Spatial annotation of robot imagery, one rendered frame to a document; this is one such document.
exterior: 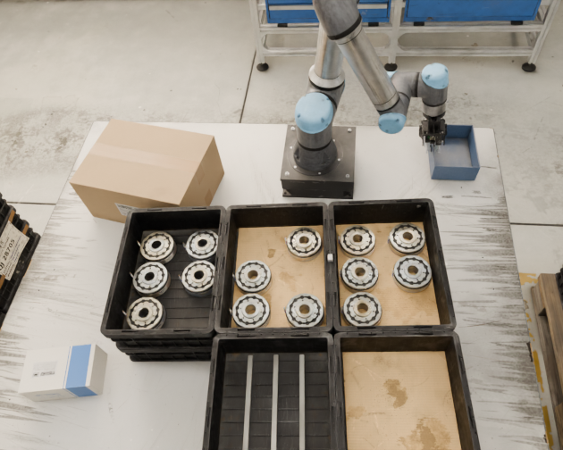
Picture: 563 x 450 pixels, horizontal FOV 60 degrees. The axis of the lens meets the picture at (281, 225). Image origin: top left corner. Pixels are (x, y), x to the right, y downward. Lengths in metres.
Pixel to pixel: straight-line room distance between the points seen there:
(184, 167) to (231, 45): 2.08
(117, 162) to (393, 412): 1.14
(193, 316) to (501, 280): 0.93
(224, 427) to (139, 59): 2.87
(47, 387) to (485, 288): 1.29
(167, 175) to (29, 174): 1.71
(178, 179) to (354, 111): 1.66
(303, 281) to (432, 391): 0.44
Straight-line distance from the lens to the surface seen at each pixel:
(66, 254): 1.84
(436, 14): 3.16
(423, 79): 1.56
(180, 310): 1.44
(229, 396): 1.32
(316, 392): 1.30
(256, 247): 1.48
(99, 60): 3.84
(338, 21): 1.30
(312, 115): 1.54
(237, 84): 3.30
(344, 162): 1.70
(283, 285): 1.41
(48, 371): 1.56
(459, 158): 1.88
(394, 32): 3.18
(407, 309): 1.39
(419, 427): 1.30
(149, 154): 1.71
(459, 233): 1.70
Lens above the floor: 2.09
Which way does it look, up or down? 56 degrees down
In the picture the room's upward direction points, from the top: 9 degrees counter-clockwise
